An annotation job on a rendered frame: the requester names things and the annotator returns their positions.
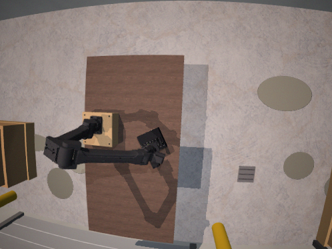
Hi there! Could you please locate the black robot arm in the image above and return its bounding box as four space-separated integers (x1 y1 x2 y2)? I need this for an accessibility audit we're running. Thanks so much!
43 116 165 169

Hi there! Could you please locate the black lighting desk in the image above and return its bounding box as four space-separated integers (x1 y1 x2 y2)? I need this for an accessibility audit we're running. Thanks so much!
137 127 167 150

